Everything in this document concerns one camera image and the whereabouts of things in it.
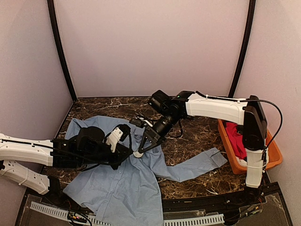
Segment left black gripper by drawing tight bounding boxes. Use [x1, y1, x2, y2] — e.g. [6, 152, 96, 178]
[79, 137, 133, 169]

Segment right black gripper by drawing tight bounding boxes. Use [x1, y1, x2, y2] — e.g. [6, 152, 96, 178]
[138, 112, 181, 153]

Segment round iridescent brooch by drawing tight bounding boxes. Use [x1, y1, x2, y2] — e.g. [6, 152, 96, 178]
[133, 151, 143, 158]

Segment light blue shirt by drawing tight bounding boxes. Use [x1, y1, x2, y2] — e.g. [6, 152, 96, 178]
[62, 115, 228, 226]

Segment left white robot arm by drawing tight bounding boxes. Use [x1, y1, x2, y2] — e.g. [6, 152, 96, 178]
[0, 124, 133, 205]

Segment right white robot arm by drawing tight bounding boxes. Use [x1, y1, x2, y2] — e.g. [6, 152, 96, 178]
[134, 90, 270, 204]

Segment red garment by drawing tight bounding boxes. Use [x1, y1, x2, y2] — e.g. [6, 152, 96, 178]
[225, 122, 247, 160]

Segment white garment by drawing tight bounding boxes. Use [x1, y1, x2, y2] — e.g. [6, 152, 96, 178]
[236, 156, 247, 167]

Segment orange plastic basin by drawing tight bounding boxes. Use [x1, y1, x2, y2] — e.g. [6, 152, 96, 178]
[218, 120, 283, 174]

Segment white slotted cable duct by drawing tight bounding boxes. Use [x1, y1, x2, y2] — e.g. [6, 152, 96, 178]
[30, 202, 225, 226]

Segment black front rail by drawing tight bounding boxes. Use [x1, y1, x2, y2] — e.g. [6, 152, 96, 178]
[18, 182, 289, 226]

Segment left black frame post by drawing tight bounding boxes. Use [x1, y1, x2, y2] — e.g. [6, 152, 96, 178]
[47, 0, 77, 102]

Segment black frame post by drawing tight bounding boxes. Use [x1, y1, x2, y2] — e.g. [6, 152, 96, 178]
[228, 0, 256, 98]
[47, 0, 77, 102]

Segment right black frame post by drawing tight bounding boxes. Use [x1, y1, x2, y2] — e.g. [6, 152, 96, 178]
[228, 0, 256, 98]

